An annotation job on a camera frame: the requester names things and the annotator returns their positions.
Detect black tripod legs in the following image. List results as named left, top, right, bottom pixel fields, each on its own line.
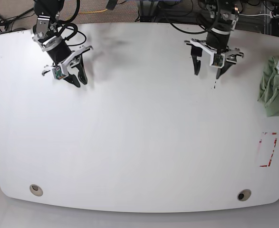
left=0, top=0, right=36, bottom=32

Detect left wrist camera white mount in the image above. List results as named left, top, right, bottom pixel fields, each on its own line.
left=184, top=38, right=245, bottom=69

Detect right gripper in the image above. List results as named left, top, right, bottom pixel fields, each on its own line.
left=31, top=15, right=87, bottom=87

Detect right table cable grommet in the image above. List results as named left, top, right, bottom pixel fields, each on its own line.
left=237, top=189, right=251, bottom=201

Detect table cable grommet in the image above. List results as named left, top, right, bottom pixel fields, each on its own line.
left=29, top=184, right=43, bottom=197
left=237, top=189, right=251, bottom=201

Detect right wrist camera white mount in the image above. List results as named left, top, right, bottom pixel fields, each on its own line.
left=41, top=46, right=93, bottom=80

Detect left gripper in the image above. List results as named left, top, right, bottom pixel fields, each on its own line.
left=191, top=10, right=239, bottom=79

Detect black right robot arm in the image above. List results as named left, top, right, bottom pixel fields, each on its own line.
left=31, top=0, right=93, bottom=88

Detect yellow cable on floor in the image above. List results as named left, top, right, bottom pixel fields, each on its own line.
left=78, top=8, right=108, bottom=15

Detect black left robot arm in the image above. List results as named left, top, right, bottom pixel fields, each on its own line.
left=188, top=0, right=244, bottom=79

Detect green T-shirt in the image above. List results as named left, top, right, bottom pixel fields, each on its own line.
left=258, top=56, right=279, bottom=117

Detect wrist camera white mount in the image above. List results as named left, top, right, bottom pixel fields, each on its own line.
left=184, top=38, right=245, bottom=69
left=41, top=46, right=93, bottom=80

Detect red tape rectangle marking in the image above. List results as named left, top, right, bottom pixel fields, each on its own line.
left=256, top=132, right=278, bottom=167

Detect left table cable grommet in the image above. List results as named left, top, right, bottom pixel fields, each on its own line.
left=29, top=184, right=43, bottom=197

